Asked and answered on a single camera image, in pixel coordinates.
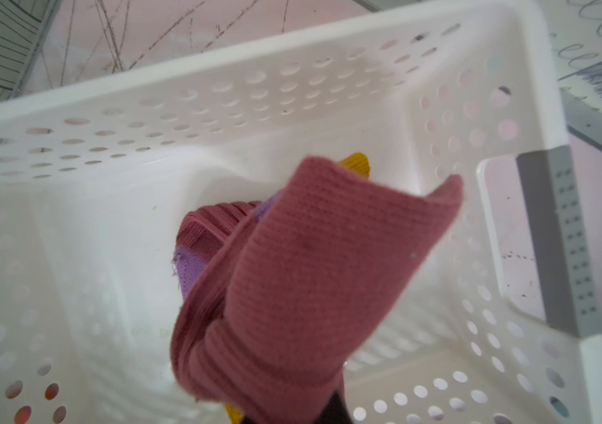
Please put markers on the maroon purple toe sock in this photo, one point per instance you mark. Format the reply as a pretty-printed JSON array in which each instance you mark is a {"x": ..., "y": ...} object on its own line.
[{"x": 203, "y": 232}]

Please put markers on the white plastic basket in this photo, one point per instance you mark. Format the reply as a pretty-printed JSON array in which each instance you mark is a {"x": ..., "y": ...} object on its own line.
[{"x": 500, "y": 324}]

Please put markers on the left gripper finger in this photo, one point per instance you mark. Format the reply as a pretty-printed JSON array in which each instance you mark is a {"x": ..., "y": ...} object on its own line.
[{"x": 335, "y": 412}]

